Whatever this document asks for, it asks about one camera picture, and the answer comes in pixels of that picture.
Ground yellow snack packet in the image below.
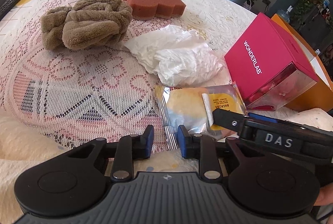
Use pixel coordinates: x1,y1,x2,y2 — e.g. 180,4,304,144
155,83,247,150

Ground brown fluffy towel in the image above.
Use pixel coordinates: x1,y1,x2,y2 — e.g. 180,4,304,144
41,0,133,50

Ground red-brown sponge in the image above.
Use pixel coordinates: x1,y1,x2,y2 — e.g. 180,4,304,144
123,0,186,20

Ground pink Wonderlab box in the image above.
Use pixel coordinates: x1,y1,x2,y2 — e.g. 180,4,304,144
225,13,318,111

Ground orange cardboard box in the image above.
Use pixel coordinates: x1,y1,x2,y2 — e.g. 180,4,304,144
270,13,333,112

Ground white lace tablecloth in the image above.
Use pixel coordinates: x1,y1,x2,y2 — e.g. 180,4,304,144
1,0,255,152

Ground crumpled white tissue paper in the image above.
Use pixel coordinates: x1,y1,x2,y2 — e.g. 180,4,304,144
124,24,224,87

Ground blue water jug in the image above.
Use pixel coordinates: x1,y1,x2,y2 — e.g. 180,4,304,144
277,5,293,23

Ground dark cabinet with plants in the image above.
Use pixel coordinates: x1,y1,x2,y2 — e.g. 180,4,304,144
291,0,332,71

